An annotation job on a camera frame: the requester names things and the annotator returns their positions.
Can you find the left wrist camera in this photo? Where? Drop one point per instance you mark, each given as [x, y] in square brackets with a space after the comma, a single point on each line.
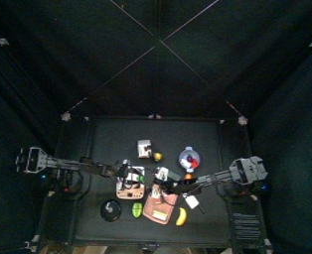
[125, 162]

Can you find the small white toy box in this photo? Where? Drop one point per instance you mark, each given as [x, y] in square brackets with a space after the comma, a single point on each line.
[144, 148]

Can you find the yellow toy banana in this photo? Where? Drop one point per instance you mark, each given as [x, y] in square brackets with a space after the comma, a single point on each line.
[180, 217]

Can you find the orange toy ball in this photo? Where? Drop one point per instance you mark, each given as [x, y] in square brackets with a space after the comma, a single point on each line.
[187, 176]

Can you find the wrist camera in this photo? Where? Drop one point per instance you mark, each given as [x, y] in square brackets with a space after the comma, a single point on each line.
[125, 162]
[161, 172]

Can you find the beige toy cash register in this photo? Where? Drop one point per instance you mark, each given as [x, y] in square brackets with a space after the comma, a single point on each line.
[129, 191]

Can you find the white toy spatula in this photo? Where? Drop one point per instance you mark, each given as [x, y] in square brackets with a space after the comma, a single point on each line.
[191, 201]

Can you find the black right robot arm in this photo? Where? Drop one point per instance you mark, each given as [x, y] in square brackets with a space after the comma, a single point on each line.
[232, 174]

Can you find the red toy food piece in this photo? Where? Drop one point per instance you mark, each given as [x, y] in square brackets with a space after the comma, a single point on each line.
[192, 163]

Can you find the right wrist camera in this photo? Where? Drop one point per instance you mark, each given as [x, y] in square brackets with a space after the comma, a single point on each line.
[161, 172]

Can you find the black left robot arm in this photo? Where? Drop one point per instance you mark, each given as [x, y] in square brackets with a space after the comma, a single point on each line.
[55, 162]

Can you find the black table edge clamp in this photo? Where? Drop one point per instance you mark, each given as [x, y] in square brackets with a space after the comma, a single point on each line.
[148, 246]

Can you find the black round pot lid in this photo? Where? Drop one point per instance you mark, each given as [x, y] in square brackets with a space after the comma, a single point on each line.
[110, 210]

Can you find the green toy pea pod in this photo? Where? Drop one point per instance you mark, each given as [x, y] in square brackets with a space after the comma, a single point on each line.
[136, 209]

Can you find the yellow green toy fruit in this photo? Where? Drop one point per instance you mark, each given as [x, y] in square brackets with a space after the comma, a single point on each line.
[157, 156]

